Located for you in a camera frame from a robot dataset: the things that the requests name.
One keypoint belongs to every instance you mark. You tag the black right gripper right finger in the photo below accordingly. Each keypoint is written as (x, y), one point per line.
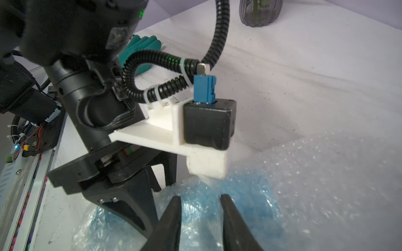
(236, 234)

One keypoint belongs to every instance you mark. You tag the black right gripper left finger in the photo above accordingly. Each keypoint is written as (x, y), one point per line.
(166, 236)

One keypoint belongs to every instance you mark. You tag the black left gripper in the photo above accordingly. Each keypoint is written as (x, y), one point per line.
(119, 179)

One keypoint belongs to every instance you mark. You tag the blue wine glass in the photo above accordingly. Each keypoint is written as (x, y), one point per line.
(202, 215)

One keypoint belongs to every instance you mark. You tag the clear bubble wrap sheet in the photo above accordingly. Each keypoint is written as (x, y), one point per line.
(335, 192)

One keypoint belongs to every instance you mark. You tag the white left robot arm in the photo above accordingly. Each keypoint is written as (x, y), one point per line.
(77, 42)

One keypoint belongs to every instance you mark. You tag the green glove on table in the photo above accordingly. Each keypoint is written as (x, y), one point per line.
(138, 43)

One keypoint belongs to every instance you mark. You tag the dark ribbed vase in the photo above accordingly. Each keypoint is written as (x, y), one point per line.
(258, 13)

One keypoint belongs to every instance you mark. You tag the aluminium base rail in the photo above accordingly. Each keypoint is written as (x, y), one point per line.
(23, 185)

